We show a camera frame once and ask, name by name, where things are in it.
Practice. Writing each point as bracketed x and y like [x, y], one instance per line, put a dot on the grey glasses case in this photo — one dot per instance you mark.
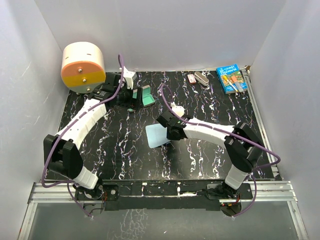
[147, 98]

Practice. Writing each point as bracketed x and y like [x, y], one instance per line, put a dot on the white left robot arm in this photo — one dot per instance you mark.
[62, 150]

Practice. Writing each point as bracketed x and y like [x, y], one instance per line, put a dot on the yellow white marker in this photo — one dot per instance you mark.
[230, 83]

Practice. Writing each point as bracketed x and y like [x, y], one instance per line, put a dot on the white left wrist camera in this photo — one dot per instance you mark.
[129, 77]

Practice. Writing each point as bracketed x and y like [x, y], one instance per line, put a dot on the blue paperback book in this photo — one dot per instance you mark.
[231, 79]

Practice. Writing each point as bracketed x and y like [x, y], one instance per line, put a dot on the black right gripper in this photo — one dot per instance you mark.
[170, 136]

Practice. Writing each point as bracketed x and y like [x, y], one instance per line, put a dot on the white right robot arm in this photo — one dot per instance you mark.
[242, 145]

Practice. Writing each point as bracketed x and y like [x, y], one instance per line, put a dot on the small red white box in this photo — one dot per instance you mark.
[191, 79]

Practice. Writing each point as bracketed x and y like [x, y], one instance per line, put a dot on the round mini drawer cabinet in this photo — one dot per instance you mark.
[83, 67]

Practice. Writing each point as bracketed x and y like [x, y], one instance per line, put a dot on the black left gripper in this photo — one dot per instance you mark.
[137, 102]

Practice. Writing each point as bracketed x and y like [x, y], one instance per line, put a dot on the light blue cleaning cloth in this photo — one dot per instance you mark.
[156, 135]

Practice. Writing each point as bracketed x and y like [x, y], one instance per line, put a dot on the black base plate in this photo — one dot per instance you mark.
[115, 195]

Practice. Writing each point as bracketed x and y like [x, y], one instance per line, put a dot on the orange grey marker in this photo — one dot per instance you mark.
[237, 84]

